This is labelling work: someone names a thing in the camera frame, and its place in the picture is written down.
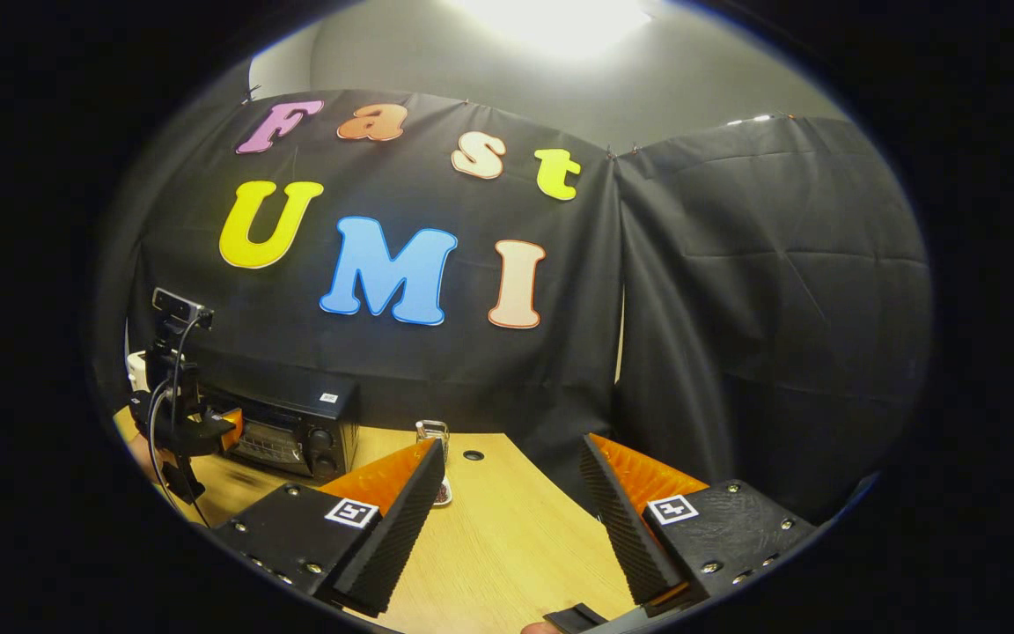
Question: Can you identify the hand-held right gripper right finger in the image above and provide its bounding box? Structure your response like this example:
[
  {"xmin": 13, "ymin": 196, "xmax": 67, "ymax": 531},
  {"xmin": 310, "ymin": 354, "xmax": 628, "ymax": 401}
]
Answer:
[{"xmin": 579, "ymin": 432, "xmax": 820, "ymax": 617}]

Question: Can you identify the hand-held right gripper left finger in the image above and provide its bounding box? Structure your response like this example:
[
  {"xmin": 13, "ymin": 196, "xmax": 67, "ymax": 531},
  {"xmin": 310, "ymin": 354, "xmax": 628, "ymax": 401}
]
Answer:
[{"xmin": 208, "ymin": 436, "xmax": 446, "ymax": 617}]

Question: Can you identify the black electric oven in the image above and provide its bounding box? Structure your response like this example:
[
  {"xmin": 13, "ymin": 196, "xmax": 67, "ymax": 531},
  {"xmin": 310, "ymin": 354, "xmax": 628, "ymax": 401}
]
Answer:
[{"xmin": 199, "ymin": 374, "xmax": 360, "ymax": 483}]

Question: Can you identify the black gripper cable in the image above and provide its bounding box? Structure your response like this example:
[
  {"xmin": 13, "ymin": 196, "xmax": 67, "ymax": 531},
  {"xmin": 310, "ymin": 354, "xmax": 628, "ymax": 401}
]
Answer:
[{"xmin": 146, "ymin": 315, "xmax": 210, "ymax": 529}]

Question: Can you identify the metal wire holder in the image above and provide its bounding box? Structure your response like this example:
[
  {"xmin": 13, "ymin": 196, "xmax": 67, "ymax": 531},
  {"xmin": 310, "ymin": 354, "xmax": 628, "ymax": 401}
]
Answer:
[{"xmin": 416, "ymin": 420, "xmax": 451, "ymax": 465}]

